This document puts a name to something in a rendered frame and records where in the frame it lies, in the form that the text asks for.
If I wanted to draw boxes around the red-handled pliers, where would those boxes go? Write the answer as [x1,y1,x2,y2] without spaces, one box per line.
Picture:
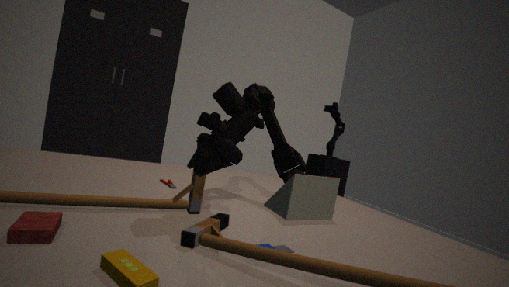
[160,180,176,188]

